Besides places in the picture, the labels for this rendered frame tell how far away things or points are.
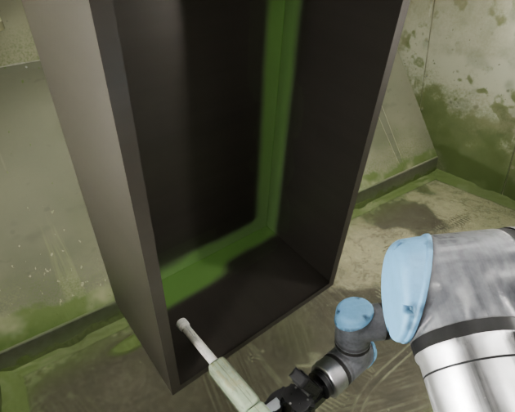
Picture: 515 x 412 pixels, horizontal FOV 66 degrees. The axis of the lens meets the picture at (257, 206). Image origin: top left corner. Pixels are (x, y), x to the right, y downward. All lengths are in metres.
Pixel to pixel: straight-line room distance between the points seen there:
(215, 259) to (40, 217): 0.84
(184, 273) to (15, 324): 0.82
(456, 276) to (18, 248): 1.71
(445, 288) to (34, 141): 1.77
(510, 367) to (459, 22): 2.42
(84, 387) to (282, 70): 1.38
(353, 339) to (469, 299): 0.61
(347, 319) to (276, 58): 0.71
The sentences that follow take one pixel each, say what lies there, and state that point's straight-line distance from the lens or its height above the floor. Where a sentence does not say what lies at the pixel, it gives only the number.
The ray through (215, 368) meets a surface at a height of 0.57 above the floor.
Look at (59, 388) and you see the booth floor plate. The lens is 1.87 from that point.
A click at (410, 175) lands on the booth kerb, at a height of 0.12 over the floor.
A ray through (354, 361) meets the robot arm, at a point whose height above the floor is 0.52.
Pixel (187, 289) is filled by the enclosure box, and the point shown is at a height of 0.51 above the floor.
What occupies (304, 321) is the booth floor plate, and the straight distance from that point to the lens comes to 1.81.
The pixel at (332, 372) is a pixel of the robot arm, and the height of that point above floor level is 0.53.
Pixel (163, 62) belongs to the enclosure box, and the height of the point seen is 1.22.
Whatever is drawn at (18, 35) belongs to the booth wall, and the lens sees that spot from 2.07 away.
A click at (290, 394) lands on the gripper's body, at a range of 1.04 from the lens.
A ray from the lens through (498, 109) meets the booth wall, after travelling 2.67.
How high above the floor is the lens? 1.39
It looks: 32 degrees down
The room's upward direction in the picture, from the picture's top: 6 degrees counter-clockwise
